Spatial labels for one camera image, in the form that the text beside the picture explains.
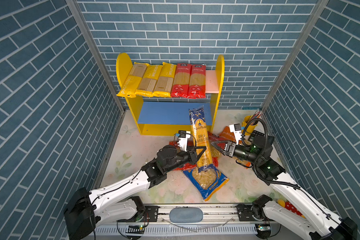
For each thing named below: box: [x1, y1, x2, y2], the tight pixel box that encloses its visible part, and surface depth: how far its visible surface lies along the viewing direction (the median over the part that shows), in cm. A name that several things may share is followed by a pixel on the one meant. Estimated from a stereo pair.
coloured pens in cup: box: [250, 108, 262, 121], surface depth 100 cm
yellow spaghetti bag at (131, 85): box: [116, 62, 149, 98], surface depth 77 cm
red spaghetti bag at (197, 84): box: [187, 64, 206, 99], surface depth 75 cm
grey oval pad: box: [169, 207, 204, 223], surface depth 72 cm
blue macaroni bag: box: [183, 163, 230, 202], surface depth 82 cm
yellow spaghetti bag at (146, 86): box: [134, 64, 163, 97], surface depth 77 cm
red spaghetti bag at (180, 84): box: [171, 63, 192, 98], surface depth 76 cm
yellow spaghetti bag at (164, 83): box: [152, 62, 177, 98], surface depth 77 cm
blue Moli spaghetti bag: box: [189, 105, 213, 171], surface depth 67 cm
